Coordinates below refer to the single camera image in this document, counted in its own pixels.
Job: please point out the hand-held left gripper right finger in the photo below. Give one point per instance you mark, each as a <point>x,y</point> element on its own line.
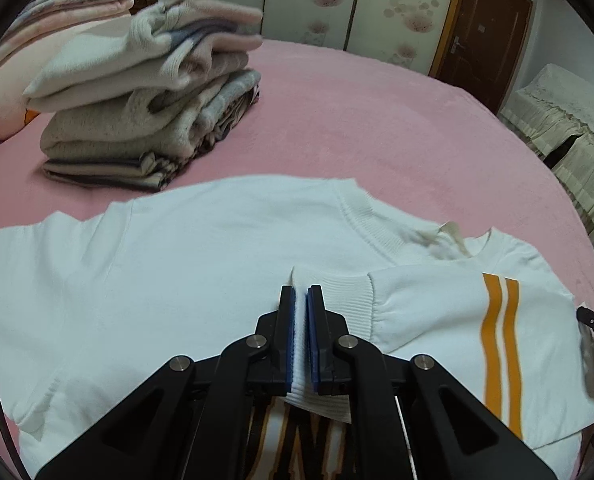
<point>313,332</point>

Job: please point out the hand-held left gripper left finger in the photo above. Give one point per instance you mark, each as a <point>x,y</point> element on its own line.
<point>289,332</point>

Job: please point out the white sweatshirt with orange stripes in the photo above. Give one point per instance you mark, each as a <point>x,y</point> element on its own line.
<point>177,270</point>

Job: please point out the stack of folded clothes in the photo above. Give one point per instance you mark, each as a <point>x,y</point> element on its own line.
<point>127,125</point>

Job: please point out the pink bed sheet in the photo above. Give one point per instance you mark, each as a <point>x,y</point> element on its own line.
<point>367,125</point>

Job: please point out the cream lace covered furniture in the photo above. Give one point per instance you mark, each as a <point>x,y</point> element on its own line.
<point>567,110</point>

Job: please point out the brown wooden door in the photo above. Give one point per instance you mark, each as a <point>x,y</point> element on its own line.
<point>482,25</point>

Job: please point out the floral wardrobe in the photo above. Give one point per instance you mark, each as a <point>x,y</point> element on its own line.
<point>337,0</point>

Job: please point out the dark wooden headboard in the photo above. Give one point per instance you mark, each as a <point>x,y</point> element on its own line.
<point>144,1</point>

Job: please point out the folded striped pink quilt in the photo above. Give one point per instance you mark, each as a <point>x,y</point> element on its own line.
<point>12,90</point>

